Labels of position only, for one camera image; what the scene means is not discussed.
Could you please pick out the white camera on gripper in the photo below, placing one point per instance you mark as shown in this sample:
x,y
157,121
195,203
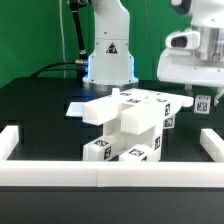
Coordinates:
x,y
186,39

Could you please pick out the white tagged cube nut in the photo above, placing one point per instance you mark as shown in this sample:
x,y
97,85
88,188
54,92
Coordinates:
x,y
202,104

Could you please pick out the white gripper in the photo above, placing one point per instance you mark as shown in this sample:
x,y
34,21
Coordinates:
x,y
179,66

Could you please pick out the white U-shaped fence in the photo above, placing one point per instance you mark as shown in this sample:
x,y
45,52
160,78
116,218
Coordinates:
x,y
102,174

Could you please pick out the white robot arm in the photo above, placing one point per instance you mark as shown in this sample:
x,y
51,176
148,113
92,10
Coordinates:
x,y
193,56

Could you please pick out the white chair seat part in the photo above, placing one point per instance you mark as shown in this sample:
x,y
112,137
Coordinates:
x,y
150,133

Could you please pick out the white chair back part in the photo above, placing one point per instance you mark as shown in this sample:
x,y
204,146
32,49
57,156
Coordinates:
x,y
107,108

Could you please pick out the white marker sheet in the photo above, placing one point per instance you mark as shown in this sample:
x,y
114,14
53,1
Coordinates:
x,y
77,109

